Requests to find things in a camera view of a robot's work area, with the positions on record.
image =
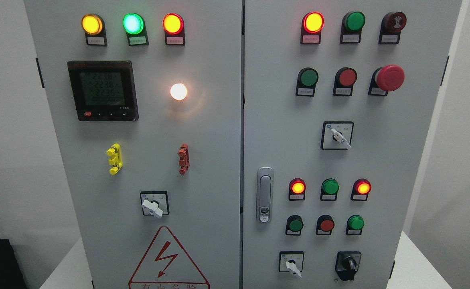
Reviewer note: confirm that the lit green indicator light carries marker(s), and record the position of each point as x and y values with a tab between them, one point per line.
135	29

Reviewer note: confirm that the silver door lock handle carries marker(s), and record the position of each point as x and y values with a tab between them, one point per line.
264	189

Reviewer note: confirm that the red push button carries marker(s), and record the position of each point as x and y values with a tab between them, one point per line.
344	81
325	225

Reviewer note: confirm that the white selector switch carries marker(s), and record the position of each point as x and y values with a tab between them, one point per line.
291	262
337	135

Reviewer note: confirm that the white selector switch upper right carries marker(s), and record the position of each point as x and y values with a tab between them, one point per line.
337	135

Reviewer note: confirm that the green push button upper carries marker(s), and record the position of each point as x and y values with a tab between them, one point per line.
306	82

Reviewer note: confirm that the white selector switch bottom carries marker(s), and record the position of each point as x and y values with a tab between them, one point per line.
291	262

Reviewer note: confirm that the green lamp button lower right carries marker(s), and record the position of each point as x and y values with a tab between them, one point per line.
354	225

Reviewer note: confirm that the yellow terminal connector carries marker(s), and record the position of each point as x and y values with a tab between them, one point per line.
115	158

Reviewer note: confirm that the black rotary knob switch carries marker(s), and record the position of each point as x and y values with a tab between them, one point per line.
347	264

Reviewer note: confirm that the red indicator light top right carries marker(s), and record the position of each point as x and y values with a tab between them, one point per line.
311	28

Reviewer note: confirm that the red indicator light lower right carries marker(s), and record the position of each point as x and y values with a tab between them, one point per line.
360	190

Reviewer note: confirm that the red terminal connector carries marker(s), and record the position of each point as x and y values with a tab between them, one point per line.
184	161

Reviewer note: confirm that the red push button upper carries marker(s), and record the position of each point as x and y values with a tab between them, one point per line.
344	81

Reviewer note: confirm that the red push button lower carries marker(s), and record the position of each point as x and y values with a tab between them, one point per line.
325	225

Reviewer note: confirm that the green indicator light lower middle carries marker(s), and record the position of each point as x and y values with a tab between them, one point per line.
329	190

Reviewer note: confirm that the dark red buzzer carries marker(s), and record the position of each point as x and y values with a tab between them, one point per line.
391	26

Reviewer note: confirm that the green indicator light top right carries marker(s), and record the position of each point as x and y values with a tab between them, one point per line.
351	27

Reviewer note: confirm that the grey electrical control cabinet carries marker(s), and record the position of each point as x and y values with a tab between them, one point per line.
240	65

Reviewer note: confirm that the red indicator light lower left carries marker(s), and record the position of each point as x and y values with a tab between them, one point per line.
297	190

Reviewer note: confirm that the red high voltage warning sticker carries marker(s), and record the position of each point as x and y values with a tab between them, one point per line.
167	265

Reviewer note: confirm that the green push button lower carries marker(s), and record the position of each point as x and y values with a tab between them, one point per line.
294	225

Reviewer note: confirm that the yellow indicator light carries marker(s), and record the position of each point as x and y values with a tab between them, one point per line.
94	28

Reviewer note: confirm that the white lit indicator lamp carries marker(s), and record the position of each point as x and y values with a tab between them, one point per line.
178	91

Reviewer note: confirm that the red indicator light left door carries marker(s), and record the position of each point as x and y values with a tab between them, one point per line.
174	29

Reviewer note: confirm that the white selector switch left door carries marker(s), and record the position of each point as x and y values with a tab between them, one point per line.
154	203

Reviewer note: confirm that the red emergency stop button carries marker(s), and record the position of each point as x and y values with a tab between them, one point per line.
386	79

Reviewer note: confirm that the green push button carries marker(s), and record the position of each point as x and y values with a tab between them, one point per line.
306	82
294	225

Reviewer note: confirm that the black digital power meter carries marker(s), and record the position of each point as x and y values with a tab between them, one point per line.
103	90

